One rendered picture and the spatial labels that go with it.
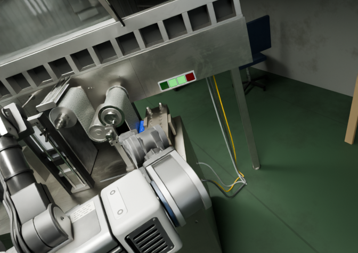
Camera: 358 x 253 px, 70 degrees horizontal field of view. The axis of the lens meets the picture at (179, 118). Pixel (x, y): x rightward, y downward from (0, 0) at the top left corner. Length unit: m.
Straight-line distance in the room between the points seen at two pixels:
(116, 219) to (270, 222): 1.81
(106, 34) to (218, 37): 0.68
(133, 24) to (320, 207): 1.86
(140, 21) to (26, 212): 1.29
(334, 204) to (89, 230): 2.02
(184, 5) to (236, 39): 0.38
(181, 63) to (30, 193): 1.33
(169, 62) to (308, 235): 1.53
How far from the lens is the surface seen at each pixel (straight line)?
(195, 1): 1.61
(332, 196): 2.37
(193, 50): 1.67
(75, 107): 1.56
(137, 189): 0.53
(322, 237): 2.18
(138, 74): 1.72
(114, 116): 1.47
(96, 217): 0.54
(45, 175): 2.04
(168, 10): 1.61
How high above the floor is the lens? 1.88
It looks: 32 degrees down
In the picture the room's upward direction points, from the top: 22 degrees counter-clockwise
